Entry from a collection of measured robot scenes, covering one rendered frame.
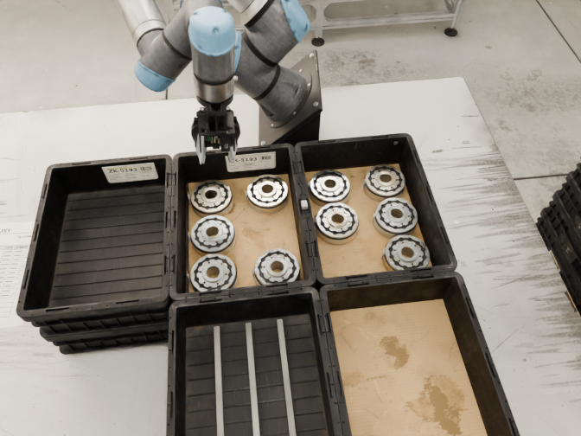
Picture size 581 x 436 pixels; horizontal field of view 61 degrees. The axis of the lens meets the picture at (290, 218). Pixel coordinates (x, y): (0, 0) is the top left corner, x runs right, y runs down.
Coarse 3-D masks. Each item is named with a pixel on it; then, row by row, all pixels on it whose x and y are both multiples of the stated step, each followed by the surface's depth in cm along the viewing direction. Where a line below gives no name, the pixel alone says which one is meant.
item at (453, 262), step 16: (304, 144) 122; (320, 144) 122; (416, 160) 119; (304, 176) 116; (304, 192) 113; (432, 208) 110; (448, 240) 105; (448, 256) 103; (320, 272) 101; (384, 272) 101; (400, 272) 101; (416, 272) 103; (432, 272) 101
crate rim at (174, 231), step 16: (272, 144) 122; (288, 144) 122; (176, 160) 119; (176, 176) 116; (176, 192) 113; (176, 208) 110; (176, 224) 108; (304, 224) 108; (176, 240) 105; (304, 240) 105; (176, 256) 103; (176, 272) 101; (176, 288) 99; (240, 288) 99; (256, 288) 99; (272, 288) 100; (288, 288) 99
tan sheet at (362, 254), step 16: (352, 176) 129; (352, 192) 126; (320, 208) 123; (368, 208) 123; (368, 224) 120; (320, 240) 117; (352, 240) 117; (368, 240) 117; (384, 240) 117; (320, 256) 115; (336, 256) 115; (352, 256) 115; (368, 256) 115; (336, 272) 112; (352, 272) 112; (368, 272) 112
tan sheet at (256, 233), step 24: (240, 192) 126; (192, 216) 121; (240, 216) 121; (264, 216) 121; (288, 216) 121; (240, 240) 117; (264, 240) 117; (288, 240) 117; (192, 264) 114; (240, 264) 114; (192, 288) 110
